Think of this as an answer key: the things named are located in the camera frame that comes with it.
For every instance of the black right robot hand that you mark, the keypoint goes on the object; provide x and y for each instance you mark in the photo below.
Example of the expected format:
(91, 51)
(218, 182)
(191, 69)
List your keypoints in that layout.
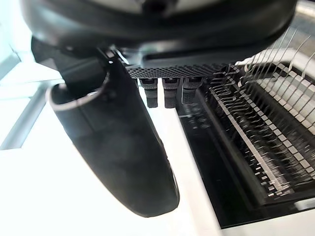
(115, 152)

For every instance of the pale cabinet frame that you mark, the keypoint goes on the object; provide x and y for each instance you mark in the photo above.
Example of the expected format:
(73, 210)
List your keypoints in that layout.
(22, 115)

